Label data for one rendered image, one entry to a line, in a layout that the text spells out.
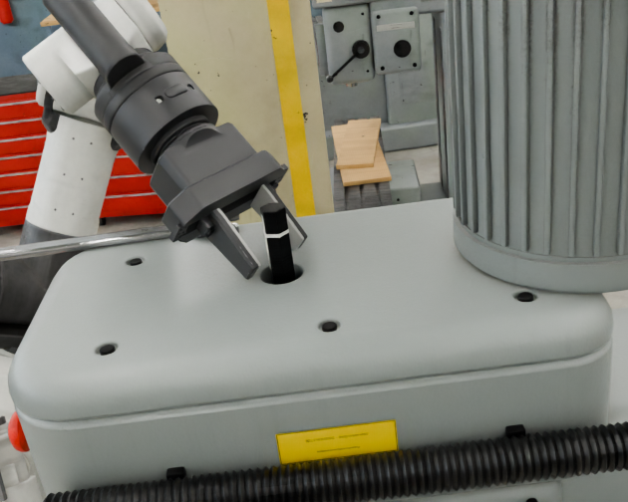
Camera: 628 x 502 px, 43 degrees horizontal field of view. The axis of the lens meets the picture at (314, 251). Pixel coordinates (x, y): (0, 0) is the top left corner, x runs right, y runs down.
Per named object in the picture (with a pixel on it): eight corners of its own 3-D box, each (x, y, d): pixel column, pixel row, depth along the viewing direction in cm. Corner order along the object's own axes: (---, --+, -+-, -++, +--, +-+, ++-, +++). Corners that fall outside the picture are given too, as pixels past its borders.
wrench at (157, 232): (-15, 268, 76) (-18, 260, 76) (-4, 250, 80) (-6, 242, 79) (239, 233, 77) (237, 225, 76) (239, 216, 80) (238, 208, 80)
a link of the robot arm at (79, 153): (155, 73, 107) (113, 231, 111) (56, 42, 103) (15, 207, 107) (158, 74, 96) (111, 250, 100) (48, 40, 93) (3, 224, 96)
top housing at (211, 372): (37, 559, 64) (-24, 398, 57) (100, 370, 88) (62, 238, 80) (622, 486, 64) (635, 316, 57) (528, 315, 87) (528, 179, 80)
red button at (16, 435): (12, 462, 74) (-1, 428, 72) (24, 434, 77) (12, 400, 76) (47, 458, 74) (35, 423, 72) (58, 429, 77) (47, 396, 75)
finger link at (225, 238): (251, 280, 69) (206, 226, 70) (263, 261, 66) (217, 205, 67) (237, 288, 68) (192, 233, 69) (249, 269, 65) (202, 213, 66)
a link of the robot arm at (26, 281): (-4, 207, 103) (-29, 307, 105) (16, 227, 96) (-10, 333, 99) (82, 221, 111) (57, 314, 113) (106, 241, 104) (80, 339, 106)
